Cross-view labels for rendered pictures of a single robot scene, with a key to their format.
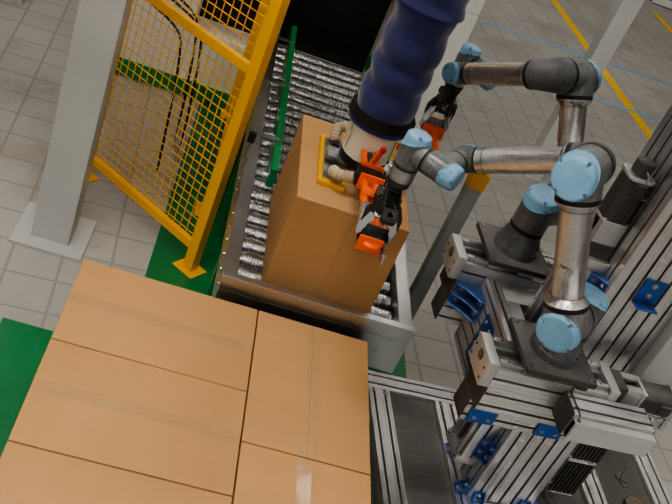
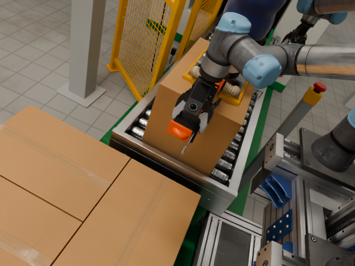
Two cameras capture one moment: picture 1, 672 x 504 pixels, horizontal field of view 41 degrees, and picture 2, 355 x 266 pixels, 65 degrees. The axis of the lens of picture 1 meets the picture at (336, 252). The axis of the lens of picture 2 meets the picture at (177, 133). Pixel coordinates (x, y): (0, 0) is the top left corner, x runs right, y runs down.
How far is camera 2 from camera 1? 1.82 m
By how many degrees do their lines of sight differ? 18
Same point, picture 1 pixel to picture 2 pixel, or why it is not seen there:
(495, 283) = (304, 182)
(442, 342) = not seen: hidden behind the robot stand
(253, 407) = (79, 237)
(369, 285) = (210, 157)
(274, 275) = (148, 136)
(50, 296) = not seen: hidden behind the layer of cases
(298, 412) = (115, 248)
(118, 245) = (111, 103)
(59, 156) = (75, 50)
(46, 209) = (73, 78)
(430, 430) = (241, 256)
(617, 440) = not seen: outside the picture
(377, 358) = (210, 205)
